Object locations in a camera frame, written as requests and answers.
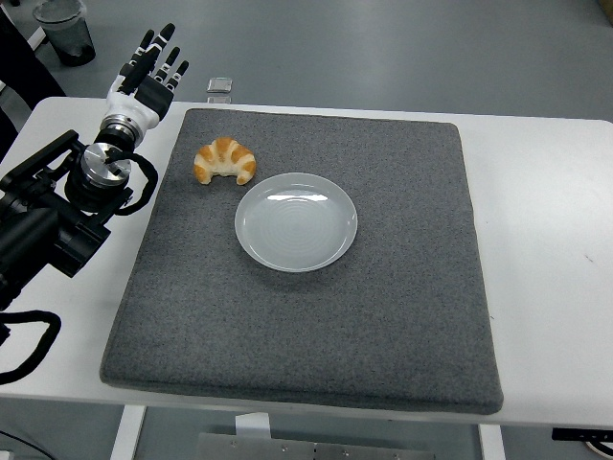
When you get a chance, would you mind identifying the white table leg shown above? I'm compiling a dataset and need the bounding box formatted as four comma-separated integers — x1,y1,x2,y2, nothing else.
108,405,148,460
477,424,505,460

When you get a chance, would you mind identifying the grey felt mat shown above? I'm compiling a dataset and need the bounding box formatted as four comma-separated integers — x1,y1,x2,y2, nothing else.
99,107,505,416

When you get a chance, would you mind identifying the white round plate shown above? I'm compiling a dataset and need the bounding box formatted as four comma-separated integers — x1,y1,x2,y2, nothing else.
234,172,359,274

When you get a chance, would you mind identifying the grey metal plate with screws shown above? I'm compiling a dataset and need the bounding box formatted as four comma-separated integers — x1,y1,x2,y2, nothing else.
194,432,438,460

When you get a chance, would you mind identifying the thin black cable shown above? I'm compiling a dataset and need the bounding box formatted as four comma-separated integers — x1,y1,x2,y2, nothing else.
0,429,49,460

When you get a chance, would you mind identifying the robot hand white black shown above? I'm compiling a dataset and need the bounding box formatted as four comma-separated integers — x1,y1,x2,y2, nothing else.
104,22,191,131

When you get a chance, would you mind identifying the person's leg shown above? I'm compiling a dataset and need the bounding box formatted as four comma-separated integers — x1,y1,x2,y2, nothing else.
0,8,67,162

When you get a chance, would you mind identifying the black flat bar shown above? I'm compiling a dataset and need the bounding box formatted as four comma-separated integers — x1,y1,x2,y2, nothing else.
551,426,613,443

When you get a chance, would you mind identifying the clear plastic cup dark drink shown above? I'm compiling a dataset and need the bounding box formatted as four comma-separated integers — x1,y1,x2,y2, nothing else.
33,0,97,67

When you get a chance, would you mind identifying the croissant bread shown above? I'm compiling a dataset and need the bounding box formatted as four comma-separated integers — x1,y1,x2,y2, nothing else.
193,136,258,186

